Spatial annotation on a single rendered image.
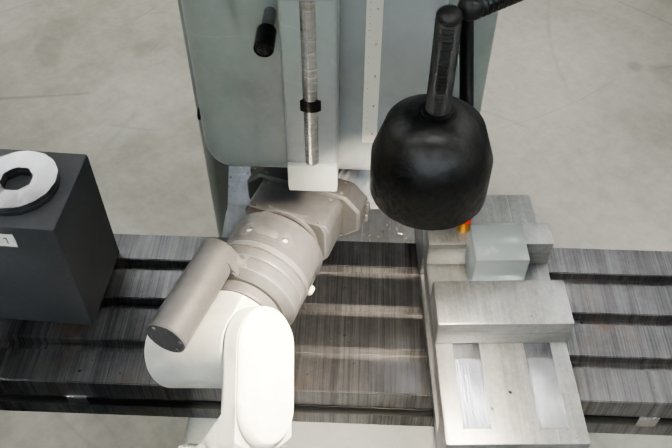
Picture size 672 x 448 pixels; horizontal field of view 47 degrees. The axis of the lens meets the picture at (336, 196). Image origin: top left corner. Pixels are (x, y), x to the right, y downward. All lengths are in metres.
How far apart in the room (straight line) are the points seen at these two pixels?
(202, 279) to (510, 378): 0.39
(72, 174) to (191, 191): 1.59
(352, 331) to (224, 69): 0.47
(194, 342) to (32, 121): 2.31
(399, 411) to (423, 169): 0.58
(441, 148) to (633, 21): 2.99
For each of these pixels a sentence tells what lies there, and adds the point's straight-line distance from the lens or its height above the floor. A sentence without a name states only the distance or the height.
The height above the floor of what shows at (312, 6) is 1.52.
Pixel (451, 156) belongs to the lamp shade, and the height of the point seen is 1.51.
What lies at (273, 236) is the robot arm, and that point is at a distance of 0.68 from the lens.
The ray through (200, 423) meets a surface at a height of 0.90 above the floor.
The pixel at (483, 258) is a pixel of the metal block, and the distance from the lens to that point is 0.87.
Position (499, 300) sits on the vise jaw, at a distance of 0.89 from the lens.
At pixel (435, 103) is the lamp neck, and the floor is 1.53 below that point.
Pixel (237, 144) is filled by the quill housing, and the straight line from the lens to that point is 0.66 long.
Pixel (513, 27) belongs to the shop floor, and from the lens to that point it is 3.22.
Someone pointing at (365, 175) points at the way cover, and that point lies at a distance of 1.17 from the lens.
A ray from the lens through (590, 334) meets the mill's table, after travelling 1.02.
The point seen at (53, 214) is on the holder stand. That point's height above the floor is 1.17.
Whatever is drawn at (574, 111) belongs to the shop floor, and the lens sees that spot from 2.87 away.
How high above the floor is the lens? 1.80
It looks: 47 degrees down
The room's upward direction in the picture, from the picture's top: straight up
